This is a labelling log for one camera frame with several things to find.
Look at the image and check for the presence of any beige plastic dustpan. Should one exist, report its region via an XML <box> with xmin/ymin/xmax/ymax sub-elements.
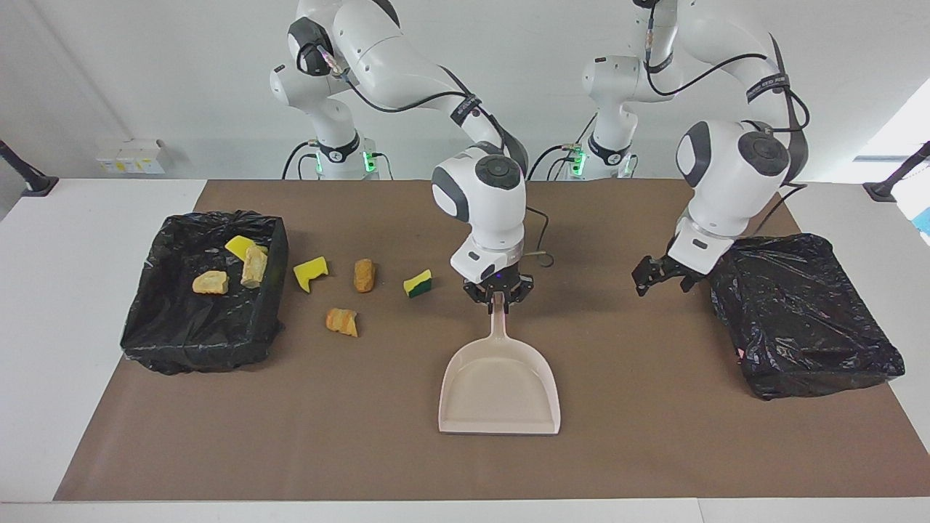
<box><xmin>438</xmin><ymin>293</ymin><xmax>562</xmax><ymax>436</ymax></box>

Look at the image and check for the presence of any striped croissant piece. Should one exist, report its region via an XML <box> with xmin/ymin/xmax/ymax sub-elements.
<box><xmin>324</xmin><ymin>307</ymin><xmax>360</xmax><ymax>338</ymax></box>

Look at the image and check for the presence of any notched yellow sponge piece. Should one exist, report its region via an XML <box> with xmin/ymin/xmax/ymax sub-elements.
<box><xmin>293</xmin><ymin>256</ymin><xmax>330</xmax><ymax>294</ymax></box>

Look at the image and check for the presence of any beige foam chunk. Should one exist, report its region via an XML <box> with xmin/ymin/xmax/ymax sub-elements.
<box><xmin>192</xmin><ymin>270</ymin><xmax>230</xmax><ymax>296</ymax></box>
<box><xmin>240</xmin><ymin>244</ymin><xmax>269</xmax><ymax>290</ymax></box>

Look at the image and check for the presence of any bin with black plastic bag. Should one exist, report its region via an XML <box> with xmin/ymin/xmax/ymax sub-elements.
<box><xmin>120</xmin><ymin>210</ymin><xmax>290</xmax><ymax>376</ymax></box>
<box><xmin>703</xmin><ymin>232</ymin><xmax>907</xmax><ymax>401</ymax></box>

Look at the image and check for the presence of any brown table mat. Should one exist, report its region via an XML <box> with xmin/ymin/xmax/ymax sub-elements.
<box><xmin>53</xmin><ymin>179</ymin><xmax>930</xmax><ymax>502</ymax></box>

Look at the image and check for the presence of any black left base cable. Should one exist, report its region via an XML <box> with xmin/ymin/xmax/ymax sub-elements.
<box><xmin>527</xmin><ymin>142</ymin><xmax>583</xmax><ymax>182</ymax></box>

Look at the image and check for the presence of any black base cable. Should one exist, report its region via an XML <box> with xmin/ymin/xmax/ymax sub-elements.
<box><xmin>527</xmin><ymin>142</ymin><xmax>583</xmax><ymax>182</ymax></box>
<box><xmin>281</xmin><ymin>140</ymin><xmax>321</xmax><ymax>181</ymax></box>

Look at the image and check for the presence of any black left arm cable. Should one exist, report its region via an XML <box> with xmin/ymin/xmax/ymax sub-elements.
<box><xmin>643</xmin><ymin>29</ymin><xmax>812</xmax><ymax>237</ymax></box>

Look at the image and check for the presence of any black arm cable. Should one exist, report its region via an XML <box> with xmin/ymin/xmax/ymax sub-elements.
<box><xmin>643</xmin><ymin>29</ymin><xmax>812</xmax><ymax>237</ymax></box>
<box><xmin>312</xmin><ymin>40</ymin><xmax>555</xmax><ymax>269</ymax></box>

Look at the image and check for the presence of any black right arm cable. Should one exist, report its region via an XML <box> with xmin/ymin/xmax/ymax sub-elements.
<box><xmin>312</xmin><ymin>40</ymin><xmax>555</xmax><ymax>269</ymax></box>

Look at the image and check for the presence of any black camera stand clamp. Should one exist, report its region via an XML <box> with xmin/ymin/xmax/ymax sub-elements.
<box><xmin>862</xmin><ymin>140</ymin><xmax>930</xmax><ymax>203</ymax></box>
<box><xmin>0</xmin><ymin>138</ymin><xmax>60</xmax><ymax>198</ymax></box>

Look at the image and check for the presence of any black right base cable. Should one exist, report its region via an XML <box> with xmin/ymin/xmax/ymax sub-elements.
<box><xmin>281</xmin><ymin>140</ymin><xmax>321</xmax><ymax>181</ymax></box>

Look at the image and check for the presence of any white wall socket box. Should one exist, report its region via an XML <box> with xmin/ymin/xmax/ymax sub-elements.
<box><xmin>95</xmin><ymin>138</ymin><xmax>167</xmax><ymax>176</ymax></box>

